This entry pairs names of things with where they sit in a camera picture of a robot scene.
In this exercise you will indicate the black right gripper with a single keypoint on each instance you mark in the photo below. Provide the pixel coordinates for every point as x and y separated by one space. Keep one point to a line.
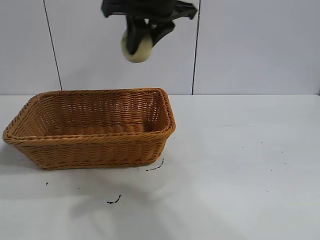
147 10

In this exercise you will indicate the brown woven wicker basket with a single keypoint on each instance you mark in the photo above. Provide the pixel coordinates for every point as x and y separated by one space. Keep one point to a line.
100 150

